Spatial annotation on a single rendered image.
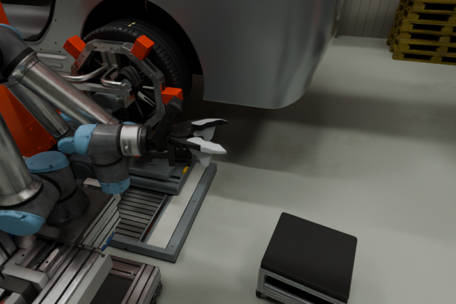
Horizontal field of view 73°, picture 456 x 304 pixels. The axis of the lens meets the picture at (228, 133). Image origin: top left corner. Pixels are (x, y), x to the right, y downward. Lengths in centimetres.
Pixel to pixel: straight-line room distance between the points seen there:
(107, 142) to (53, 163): 34
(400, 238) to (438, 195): 57
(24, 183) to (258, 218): 153
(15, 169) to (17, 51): 28
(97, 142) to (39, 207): 31
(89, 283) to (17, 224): 29
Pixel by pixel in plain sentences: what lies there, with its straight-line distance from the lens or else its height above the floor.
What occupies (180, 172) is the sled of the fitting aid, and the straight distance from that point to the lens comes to 227.
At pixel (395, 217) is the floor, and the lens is 242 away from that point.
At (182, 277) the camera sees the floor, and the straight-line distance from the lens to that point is 192.
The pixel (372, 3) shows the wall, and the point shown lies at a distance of 574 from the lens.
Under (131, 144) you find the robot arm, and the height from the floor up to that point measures 123.
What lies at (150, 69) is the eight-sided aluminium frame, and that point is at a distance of 167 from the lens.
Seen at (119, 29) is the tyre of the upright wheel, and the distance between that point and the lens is 178.
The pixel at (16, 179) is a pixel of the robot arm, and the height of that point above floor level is 111.
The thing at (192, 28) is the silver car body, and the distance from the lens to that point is 172.
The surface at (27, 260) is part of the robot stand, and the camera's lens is 124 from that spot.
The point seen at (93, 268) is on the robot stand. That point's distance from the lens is 116.
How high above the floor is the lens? 165
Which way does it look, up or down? 35 degrees down
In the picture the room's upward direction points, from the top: straight up
